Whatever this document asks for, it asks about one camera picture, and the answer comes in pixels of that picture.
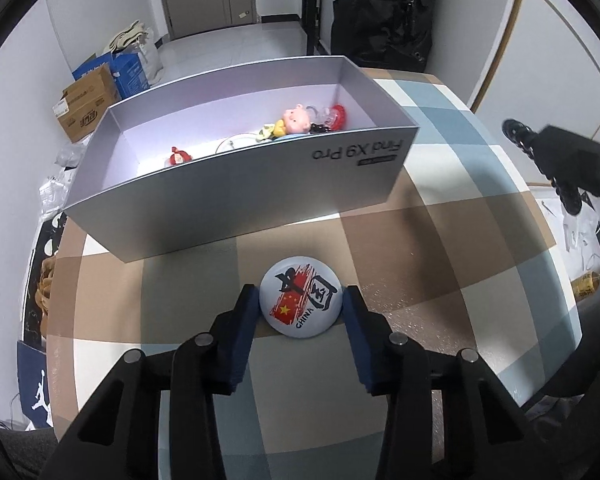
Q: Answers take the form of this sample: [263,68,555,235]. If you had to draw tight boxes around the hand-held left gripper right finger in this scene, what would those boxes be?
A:
[342,285,556,480]

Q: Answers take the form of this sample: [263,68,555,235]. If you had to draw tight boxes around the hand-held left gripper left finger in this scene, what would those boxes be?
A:
[50,284,259,480]

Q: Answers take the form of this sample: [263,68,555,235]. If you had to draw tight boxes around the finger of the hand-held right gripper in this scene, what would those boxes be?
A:
[532,126,600,202]

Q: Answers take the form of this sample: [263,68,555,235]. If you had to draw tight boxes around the round white pin badge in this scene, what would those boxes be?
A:
[259,257,340,337]

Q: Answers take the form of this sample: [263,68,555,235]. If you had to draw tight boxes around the grey cardboard box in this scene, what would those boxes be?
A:
[62,55,421,263]

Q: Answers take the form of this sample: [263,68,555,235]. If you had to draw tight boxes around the thin white hoop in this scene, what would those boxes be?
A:
[215,133,261,154]

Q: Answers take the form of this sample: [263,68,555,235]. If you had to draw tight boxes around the clear ring with red ornament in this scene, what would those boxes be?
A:
[307,103,348,133]

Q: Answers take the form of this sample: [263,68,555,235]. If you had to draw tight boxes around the pig figurine keychain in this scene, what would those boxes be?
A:
[257,102,312,142]

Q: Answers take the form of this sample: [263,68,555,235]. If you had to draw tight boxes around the white plastic bags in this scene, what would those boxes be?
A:
[537,195,600,271]

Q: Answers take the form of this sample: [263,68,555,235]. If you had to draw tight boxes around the yellow drink bottle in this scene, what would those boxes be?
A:
[570,270,600,303]

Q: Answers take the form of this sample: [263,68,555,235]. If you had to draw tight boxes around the checked tablecloth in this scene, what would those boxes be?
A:
[45,67,581,480]

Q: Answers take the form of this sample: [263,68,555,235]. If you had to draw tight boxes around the brown suede boot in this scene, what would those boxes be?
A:
[34,255,57,341]

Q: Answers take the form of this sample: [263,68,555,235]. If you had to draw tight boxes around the black white sneaker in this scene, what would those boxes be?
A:
[45,212,65,257]

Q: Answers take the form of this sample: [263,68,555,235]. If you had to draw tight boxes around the dark blue Jordan bag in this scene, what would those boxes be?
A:
[17,341,56,428]

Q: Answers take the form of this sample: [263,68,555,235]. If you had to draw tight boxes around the silver plastic bag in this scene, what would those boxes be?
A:
[39,172,73,211]

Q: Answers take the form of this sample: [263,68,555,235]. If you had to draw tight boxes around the grey plastic bag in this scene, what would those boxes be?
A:
[55,140,88,168]

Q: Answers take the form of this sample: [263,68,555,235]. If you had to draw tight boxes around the black backpack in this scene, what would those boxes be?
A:
[330,0,443,73]

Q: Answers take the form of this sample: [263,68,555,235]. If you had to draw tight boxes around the brown cardboard box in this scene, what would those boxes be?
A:
[52,65,122,143]

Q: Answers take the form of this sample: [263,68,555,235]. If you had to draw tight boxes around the blue cardboard box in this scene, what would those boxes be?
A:
[72,51,151,101]

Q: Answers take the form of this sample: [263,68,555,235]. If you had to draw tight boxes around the black metal rack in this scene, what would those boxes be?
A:
[302,0,333,56]

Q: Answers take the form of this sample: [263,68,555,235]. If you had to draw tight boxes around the beige tote bag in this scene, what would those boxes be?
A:
[104,20,161,86]

